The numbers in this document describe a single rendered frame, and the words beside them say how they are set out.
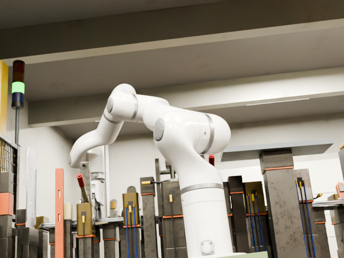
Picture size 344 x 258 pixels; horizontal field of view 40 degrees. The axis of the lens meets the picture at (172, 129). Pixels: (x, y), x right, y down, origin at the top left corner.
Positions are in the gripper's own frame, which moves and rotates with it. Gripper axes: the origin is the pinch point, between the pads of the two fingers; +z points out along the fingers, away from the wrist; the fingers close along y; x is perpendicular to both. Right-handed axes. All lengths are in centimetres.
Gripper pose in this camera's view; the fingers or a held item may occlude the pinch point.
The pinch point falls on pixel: (96, 217)
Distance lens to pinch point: 202.3
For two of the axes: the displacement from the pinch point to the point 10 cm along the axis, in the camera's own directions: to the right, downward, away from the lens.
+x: -10.0, 0.8, 0.1
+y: 0.4, 3.0, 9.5
